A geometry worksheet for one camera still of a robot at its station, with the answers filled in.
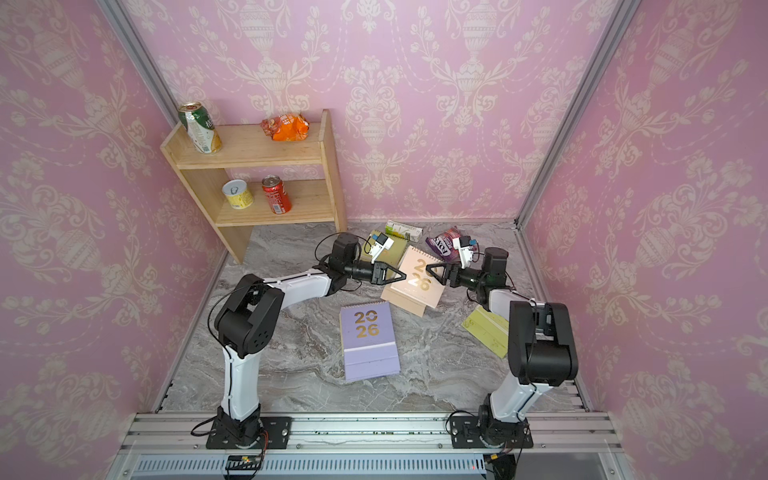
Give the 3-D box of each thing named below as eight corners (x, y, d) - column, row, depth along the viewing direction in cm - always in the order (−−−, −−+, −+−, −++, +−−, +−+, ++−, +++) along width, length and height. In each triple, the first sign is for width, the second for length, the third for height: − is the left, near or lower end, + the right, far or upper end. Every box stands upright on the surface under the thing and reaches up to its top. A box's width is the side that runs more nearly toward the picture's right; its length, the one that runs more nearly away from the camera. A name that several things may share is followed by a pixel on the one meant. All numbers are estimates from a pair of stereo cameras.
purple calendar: (344, 382, 84) (342, 376, 80) (340, 314, 97) (338, 306, 93) (400, 372, 85) (401, 367, 81) (389, 307, 99) (389, 299, 95)
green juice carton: (384, 236, 119) (383, 228, 115) (389, 227, 122) (388, 218, 118) (418, 246, 116) (419, 237, 112) (422, 236, 119) (423, 227, 115)
